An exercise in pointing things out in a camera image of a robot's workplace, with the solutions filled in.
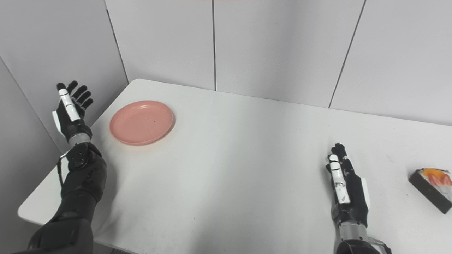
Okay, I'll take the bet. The pink round plate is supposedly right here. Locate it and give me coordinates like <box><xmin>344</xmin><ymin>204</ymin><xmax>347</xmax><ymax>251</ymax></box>
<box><xmin>109</xmin><ymin>100</ymin><xmax>175</xmax><ymax>146</ymax></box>

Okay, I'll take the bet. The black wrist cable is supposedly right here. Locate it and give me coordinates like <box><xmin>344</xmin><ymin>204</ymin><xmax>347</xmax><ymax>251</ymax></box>
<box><xmin>367</xmin><ymin>238</ymin><xmax>392</xmax><ymax>254</ymax></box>
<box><xmin>57</xmin><ymin>152</ymin><xmax>69</xmax><ymax>187</ymax></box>

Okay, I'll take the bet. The cake slice with fruit topping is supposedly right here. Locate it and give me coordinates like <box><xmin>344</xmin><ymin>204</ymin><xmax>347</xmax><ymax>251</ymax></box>
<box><xmin>409</xmin><ymin>168</ymin><xmax>452</xmax><ymax>214</ymax></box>

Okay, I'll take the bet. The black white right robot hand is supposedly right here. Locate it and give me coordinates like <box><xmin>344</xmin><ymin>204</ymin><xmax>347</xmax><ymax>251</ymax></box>
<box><xmin>325</xmin><ymin>143</ymin><xmax>371</xmax><ymax>228</ymax></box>

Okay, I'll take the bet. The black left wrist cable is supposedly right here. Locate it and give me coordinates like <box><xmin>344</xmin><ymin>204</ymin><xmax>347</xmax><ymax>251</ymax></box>
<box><xmin>57</xmin><ymin>152</ymin><xmax>69</xmax><ymax>187</ymax></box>

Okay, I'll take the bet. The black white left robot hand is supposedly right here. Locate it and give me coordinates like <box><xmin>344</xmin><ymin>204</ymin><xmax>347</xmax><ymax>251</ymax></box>
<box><xmin>52</xmin><ymin>81</ymin><xmax>94</xmax><ymax>143</ymax></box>

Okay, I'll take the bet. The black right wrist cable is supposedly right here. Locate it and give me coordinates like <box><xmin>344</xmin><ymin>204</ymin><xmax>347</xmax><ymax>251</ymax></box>
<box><xmin>367</xmin><ymin>238</ymin><xmax>392</xmax><ymax>254</ymax></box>

